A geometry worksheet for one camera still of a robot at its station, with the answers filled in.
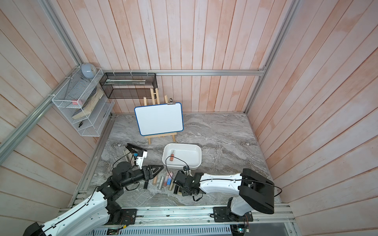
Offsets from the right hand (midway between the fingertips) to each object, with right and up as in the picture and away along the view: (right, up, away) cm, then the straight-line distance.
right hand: (186, 188), depth 83 cm
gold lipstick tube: (-8, +2, 0) cm, 9 cm away
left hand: (-13, +14, -8) cm, 21 cm away
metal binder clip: (-9, +51, +5) cm, 52 cm away
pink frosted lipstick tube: (-12, +4, 0) cm, 13 cm away
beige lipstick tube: (-18, +4, 0) cm, 19 cm away
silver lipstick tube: (-14, +4, 0) cm, 15 cm away
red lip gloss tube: (-9, +16, +10) cm, 21 cm away
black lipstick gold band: (-6, 0, -2) cm, 6 cm away
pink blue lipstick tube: (-10, +5, 0) cm, 11 cm away
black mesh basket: (-42, +66, +21) cm, 81 cm away
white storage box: (-6, +17, +11) cm, 21 cm away
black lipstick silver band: (-24, +2, 0) cm, 24 cm away
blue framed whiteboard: (-17, +41, +10) cm, 46 cm away
